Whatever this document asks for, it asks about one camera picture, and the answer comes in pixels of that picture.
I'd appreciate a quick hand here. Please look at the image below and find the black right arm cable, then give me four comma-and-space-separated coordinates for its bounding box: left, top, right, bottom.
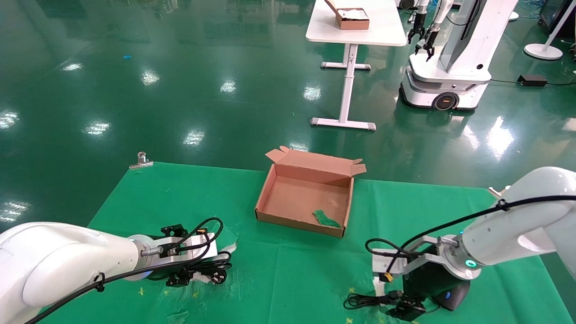
365, 195, 576, 271

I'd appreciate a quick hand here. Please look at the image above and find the thin black floor cable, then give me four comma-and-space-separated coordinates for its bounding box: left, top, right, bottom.
490, 79, 576, 86

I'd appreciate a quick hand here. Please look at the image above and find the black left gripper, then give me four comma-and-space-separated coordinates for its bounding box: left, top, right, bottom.
161, 224, 216, 288

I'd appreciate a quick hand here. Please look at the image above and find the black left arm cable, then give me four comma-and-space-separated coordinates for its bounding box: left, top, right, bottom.
25, 217, 224, 324

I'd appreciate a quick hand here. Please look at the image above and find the green table cloth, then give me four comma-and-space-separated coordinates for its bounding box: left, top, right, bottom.
40, 162, 574, 324

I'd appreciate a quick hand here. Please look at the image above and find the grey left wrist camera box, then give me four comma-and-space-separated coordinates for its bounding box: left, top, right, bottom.
167, 234, 218, 262

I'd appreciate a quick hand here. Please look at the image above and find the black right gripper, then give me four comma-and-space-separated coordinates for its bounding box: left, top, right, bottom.
388, 260, 471, 322

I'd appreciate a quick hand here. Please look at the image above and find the white table with pedestal legs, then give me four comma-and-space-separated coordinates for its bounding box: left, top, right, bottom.
306, 0, 408, 131

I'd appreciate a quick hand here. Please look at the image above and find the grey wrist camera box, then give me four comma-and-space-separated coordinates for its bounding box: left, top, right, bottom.
167, 234, 218, 262
372, 247, 444, 276

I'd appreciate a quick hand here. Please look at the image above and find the black USB cable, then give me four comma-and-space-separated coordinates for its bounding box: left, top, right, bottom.
344, 290, 404, 311

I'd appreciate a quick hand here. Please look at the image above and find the black power adapter cable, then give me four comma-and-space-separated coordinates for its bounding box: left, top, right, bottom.
146, 251, 233, 285

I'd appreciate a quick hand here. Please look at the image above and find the open brown cardboard box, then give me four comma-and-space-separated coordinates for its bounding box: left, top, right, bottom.
255, 146, 367, 238

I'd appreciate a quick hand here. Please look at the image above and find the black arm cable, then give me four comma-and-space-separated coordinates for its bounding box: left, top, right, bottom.
25, 217, 224, 324
365, 195, 576, 271

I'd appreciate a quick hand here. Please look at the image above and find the white round-base stand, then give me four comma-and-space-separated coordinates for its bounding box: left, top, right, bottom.
524, 0, 576, 61

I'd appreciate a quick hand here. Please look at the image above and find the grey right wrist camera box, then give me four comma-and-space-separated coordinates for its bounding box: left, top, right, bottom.
372, 247, 444, 276

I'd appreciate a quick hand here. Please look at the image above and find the green cloth scrap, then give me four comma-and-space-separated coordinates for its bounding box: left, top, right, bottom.
314, 210, 341, 228

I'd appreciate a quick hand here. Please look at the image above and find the small filled cardboard box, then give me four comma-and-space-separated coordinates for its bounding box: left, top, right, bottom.
324, 0, 370, 31

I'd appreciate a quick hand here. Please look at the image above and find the white wheeled background robot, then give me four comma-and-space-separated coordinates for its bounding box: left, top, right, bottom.
400, 0, 519, 111

